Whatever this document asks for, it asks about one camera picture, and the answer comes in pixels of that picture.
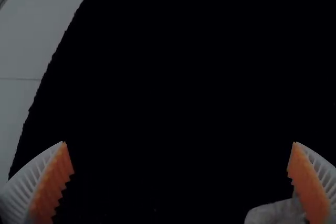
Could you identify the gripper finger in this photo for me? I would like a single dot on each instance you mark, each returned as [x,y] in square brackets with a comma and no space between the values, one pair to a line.
[36,192]
[315,190]

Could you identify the pale towel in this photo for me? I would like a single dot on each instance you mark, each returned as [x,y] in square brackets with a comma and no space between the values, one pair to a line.
[273,212]

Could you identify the black mat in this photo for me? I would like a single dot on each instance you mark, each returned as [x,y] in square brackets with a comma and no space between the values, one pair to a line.
[170,90]

